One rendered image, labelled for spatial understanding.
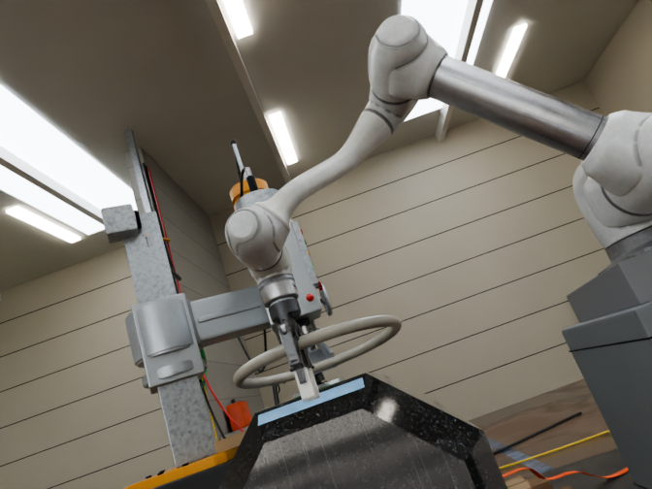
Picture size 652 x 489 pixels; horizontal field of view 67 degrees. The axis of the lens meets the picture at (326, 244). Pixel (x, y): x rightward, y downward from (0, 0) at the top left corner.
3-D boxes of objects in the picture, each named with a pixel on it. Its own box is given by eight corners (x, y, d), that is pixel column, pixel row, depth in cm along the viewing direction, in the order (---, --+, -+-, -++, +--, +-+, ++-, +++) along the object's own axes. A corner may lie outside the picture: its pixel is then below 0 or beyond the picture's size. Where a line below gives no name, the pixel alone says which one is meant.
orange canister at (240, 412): (228, 437, 478) (219, 403, 488) (242, 432, 526) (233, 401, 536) (249, 429, 478) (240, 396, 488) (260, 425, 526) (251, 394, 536)
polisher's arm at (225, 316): (132, 361, 224) (121, 309, 231) (137, 373, 254) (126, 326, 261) (284, 318, 252) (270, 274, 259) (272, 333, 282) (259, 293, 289)
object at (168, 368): (125, 397, 227) (108, 313, 239) (164, 393, 260) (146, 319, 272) (192, 372, 223) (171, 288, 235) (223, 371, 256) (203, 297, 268)
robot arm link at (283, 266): (260, 294, 127) (246, 280, 114) (245, 241, 132) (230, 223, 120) (300, 279, 127) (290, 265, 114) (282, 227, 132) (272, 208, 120)
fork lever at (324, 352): (280, 348, 224) (277, 338, 224) (320, 335, 227) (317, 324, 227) (291, 382, 156) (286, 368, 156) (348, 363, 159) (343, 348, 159)
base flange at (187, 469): (120, 499, 209) (118, 487, 210) (178, 474, 256) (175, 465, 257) (224, 463, 204) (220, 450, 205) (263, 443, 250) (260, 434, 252)
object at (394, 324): (246, 398, 155) (244, 388, 157) (389, 347, 163) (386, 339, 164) (219, 375, 110) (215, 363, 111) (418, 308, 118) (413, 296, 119)
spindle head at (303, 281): (277, 344, 227) (249, 256, 239) (321, 329, 230) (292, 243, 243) (272, 333, 192) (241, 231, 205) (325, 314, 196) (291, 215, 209)
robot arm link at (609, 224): (652, 236, 126) (606, 165, 134) (694, 208, 109) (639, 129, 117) (593, 257, 126) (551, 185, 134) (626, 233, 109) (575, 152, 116)
